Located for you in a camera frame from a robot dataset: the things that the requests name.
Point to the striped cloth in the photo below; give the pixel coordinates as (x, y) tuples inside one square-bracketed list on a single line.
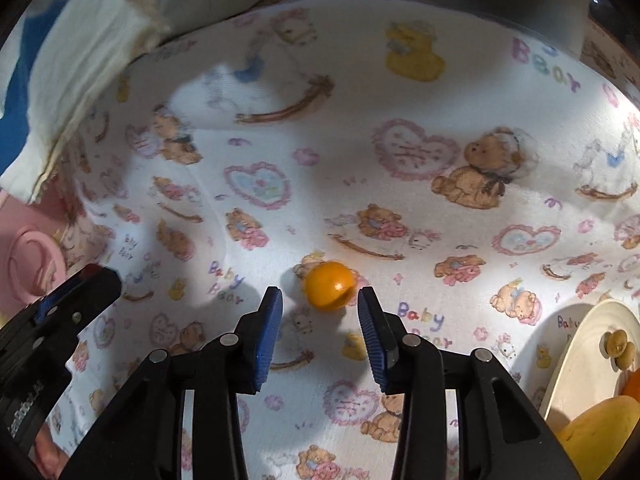
[(75, 60)]

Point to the yellow cherry tomato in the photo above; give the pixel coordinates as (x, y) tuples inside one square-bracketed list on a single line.
[(325, 282)]

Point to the large yellow apple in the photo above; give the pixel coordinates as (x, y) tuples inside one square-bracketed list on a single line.
[(605, 435)]

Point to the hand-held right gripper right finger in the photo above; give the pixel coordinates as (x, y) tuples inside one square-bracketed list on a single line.
[(375, 340)]

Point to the pink toy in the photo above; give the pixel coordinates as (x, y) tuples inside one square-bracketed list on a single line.
[(30, 260)]

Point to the orange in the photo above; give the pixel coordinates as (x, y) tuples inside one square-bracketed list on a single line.
[(634, 387)]

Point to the person's left hand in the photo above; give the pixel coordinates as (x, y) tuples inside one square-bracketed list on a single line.
[(50, 457)]

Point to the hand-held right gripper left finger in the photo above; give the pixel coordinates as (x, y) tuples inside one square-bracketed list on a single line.
[(267, 340)]

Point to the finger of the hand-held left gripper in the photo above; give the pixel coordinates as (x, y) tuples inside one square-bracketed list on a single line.
[(85, 310), (50, 304)]

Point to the cream plate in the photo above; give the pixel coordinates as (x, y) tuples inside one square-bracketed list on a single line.
[(580, 360)]

